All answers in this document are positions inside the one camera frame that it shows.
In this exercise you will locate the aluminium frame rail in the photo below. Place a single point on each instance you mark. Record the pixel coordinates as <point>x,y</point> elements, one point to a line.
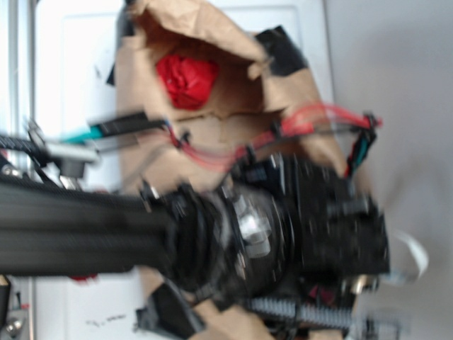
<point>18,21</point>

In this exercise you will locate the silver corner bracket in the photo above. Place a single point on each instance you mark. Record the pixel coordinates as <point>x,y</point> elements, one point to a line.
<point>17,326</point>

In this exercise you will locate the red crumpled tissue paper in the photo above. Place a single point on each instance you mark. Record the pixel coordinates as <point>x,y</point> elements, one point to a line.
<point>188,82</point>

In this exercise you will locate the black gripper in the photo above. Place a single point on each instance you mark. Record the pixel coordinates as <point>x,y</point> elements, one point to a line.
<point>339,241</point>

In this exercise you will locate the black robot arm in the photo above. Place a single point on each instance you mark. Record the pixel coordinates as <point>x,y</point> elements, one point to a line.
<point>280,218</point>

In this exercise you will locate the grey toothed rack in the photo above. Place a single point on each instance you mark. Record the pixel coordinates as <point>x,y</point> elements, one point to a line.
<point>290,311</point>

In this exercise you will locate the brown paper bag bin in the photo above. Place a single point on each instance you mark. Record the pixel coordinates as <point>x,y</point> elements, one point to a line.
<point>253,113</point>

